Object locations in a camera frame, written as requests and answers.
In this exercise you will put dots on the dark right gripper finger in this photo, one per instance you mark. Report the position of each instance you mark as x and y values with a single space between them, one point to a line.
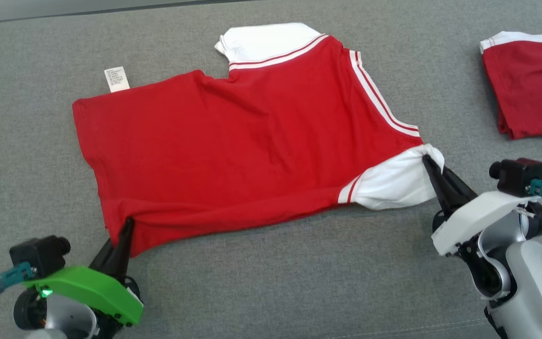
438 186
459 188

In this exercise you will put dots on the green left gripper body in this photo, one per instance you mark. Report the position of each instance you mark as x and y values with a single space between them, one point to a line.
92 289

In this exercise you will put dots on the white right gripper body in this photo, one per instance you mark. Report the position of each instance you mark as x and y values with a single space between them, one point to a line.
482 212

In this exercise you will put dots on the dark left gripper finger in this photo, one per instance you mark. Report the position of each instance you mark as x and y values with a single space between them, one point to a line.
105 256
125 249

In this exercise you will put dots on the red white shorts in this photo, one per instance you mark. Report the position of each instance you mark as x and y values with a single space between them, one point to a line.
530 89

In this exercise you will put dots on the red white T-shirt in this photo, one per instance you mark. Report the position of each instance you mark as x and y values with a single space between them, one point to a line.
252 141

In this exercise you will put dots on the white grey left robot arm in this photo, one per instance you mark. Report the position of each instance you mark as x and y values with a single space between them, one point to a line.
59 315

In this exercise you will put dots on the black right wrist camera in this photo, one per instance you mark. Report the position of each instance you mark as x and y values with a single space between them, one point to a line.
518 176

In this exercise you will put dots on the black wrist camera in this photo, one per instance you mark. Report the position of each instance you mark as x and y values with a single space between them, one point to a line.
35 254
518 176

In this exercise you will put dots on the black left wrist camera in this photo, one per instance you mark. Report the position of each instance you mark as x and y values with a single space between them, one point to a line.
35 254

